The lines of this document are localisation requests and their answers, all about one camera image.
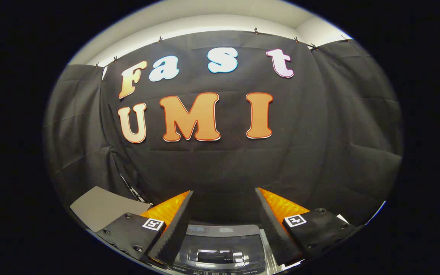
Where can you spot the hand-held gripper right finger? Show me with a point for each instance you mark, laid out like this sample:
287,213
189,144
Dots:
271,229

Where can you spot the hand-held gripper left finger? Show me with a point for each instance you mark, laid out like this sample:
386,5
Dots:
178,229

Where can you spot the grey washing machine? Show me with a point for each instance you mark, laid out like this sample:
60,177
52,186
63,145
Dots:
224,272

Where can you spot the thin black rod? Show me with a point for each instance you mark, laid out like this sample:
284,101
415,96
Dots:
132,189

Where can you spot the white paper sheet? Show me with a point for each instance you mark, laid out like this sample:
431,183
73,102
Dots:
343,219

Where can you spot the black backdrop cloth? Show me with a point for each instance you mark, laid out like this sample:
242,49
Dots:
224,172

